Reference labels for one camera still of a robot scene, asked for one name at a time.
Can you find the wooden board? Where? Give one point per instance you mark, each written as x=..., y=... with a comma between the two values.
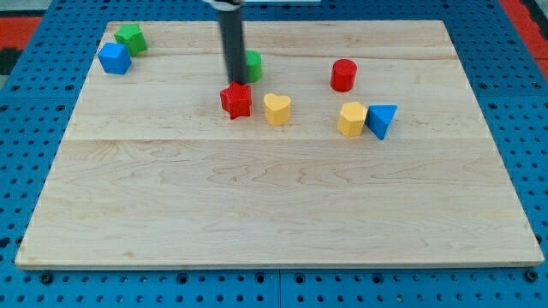
x=152, y=174

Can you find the blue triangle block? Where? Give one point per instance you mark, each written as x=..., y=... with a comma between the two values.
x=379, y=118

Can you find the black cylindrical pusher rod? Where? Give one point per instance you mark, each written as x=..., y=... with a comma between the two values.
x=230, y=19

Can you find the red star block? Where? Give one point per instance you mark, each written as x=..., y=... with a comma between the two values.
x=236, y=99

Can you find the yellow heart block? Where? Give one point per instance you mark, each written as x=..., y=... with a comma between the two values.
x=277, y=109

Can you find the yellow hexagon block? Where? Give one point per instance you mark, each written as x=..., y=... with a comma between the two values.
x=351, y=119

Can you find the blue cube block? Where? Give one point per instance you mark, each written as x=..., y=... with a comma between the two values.
x=114, y=58

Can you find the green star block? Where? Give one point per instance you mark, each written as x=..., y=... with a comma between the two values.
x=132, y=37

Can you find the red cylinder block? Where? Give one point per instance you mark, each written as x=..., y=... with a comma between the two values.
x=343, y=75

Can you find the green cylinder block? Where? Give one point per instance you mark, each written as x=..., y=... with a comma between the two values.
x=254, y=66

